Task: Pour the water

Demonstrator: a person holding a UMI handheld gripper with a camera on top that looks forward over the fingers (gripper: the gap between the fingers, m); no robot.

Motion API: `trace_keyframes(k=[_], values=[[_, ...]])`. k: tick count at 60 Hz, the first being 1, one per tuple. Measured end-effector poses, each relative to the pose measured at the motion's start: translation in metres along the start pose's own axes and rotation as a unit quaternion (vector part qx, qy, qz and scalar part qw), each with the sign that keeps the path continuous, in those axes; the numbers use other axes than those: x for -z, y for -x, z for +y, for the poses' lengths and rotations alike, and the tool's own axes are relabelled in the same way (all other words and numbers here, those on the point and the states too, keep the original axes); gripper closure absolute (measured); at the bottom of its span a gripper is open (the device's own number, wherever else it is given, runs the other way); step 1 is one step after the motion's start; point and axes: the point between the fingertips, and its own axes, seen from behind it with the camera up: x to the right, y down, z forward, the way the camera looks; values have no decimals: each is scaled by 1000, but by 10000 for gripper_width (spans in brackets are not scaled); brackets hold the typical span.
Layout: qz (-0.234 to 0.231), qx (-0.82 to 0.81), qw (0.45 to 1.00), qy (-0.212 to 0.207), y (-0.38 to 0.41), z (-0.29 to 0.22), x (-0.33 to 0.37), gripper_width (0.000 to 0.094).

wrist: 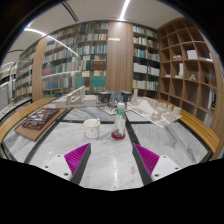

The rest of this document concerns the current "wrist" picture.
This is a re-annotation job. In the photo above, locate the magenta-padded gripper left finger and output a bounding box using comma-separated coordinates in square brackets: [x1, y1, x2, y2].
[42, 142, 92, 186]

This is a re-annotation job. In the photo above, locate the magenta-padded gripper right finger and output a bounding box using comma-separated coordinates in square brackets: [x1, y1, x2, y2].
[131, 142, 183, 187]

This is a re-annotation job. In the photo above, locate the clear bottle with green label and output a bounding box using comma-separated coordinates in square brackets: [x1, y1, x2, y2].
[113, 101, 128, 138]

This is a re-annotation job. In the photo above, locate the dark model on wooden board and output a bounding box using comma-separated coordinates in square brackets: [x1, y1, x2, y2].
[13, 106, 70, 143]

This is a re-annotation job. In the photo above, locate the white mug with yellow rim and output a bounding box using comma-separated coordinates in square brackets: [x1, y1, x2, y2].
[83, 118, 102, 140]

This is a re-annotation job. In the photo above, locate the flat round red coaster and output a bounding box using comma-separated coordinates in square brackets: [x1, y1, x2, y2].
[110, 131, 127, 141]

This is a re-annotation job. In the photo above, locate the white city block model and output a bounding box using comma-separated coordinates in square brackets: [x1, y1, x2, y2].
[126, 88, 183, 129]

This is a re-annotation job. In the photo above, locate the white architectural building model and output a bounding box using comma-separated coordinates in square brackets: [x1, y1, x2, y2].
[54, 85, 99, 110]

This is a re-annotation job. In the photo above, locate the flat white site model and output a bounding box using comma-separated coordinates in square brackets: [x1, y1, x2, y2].
[99, 104, 118, 116]

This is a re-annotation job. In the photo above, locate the dark grey building model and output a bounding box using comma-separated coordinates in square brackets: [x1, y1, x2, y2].
[97, 90, 134, 105]

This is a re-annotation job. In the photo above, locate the wooden cubby shelf unit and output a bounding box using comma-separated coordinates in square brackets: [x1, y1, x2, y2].
[156, 16, 224, 125]

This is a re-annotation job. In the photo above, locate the narrow bookshelf full of books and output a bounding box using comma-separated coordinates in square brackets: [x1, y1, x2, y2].
[131, 24, 161, 98]

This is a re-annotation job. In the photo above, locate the wide bookshelf full of books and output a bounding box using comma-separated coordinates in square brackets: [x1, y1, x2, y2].
[13, 21, 110, 102]

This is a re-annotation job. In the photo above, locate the long ceiling light strip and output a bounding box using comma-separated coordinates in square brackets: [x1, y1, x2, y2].
[118, 0, 132, 22]

